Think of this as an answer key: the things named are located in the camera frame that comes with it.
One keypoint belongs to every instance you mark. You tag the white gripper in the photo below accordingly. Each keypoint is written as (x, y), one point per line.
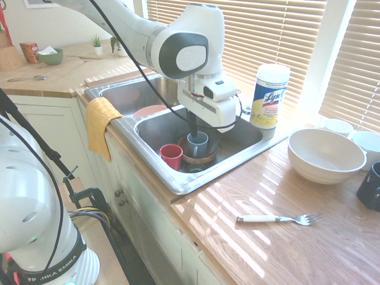
(219, 112)

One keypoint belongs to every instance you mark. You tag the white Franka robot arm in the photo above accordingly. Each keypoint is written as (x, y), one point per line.
(190, 29)

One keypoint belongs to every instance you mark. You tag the black sink drain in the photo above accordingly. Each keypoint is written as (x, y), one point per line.
(197, 168)

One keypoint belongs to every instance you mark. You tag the stainless steel double sink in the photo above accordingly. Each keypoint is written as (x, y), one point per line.
(127, 92)

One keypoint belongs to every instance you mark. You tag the grey mug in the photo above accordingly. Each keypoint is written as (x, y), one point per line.
(202, 145)

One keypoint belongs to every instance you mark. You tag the brown bowl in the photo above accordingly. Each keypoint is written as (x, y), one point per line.
(205, 159)

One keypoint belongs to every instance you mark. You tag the red cup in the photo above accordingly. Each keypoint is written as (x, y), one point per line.
(171, 158)

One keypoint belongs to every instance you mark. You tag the pink bowl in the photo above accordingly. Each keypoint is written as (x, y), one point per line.
(148, 111)

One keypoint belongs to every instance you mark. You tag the Lysol wipes canister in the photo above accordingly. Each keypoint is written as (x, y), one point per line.
(267, 98)

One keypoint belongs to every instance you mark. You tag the round cabinet knob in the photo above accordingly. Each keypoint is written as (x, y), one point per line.
(118, 193)
(122, 202)

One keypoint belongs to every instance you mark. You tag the yellow dish cloth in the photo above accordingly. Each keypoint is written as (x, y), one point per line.
(99, 124)

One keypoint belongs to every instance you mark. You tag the white kitchen cabinet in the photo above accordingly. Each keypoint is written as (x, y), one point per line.
(154, 231)

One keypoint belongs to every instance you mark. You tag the wooden window blind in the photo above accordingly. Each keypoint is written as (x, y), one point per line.
(252, 35)
(356, 65)

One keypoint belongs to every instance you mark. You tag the small potted plant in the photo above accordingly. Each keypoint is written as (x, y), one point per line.
(118, 47)
(97, 47)

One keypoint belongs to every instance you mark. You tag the large white bowl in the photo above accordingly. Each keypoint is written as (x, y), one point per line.
(323, 167)

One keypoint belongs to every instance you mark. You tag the black clamp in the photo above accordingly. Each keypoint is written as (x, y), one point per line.
(86, 196)

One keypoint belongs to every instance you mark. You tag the white cup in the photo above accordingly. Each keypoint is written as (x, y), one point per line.
(338, 126)

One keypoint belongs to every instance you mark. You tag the small white bowl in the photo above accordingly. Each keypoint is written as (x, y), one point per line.
(369, 142)

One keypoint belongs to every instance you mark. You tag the green bowl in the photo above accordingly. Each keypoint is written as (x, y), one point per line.
(52, 59)

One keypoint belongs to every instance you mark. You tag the metal spoon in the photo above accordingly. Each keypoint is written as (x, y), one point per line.
(40, 77)

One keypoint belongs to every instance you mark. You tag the dark blue mug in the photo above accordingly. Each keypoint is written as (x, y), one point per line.
(371, 187)

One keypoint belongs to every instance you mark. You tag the orange box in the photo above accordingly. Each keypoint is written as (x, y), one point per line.
(28, 52)

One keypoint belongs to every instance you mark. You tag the wooden knife block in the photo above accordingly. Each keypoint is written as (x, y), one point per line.
(10, 58)

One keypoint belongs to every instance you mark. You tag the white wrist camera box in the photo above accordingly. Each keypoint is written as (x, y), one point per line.
(221, 89)

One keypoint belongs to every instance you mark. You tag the wooden robot mount board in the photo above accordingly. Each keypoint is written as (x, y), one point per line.
(99, 246)

